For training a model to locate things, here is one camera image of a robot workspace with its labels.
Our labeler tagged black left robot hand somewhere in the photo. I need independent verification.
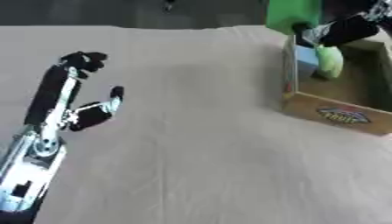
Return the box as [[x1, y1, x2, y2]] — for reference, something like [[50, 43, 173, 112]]
[[23, 51, 128, 133]]

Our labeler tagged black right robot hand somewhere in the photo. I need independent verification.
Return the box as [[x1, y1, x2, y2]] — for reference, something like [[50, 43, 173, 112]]
[[290, 12, 383, 49]]

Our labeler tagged light green toy fruit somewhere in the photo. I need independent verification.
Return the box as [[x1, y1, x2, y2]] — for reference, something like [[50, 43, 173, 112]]
[[312, 45, 347, 81]]

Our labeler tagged bright green box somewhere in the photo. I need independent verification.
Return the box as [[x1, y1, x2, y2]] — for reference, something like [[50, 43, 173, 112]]
[[263, 0, 325, 36]]

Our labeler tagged tan cardboard box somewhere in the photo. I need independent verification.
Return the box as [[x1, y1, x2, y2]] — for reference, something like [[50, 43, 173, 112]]
[[280, 34, 392, 137]]

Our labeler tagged light blue block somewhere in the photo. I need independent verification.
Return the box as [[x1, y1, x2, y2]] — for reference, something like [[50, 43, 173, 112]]
[[294, 45, 320, 84]]

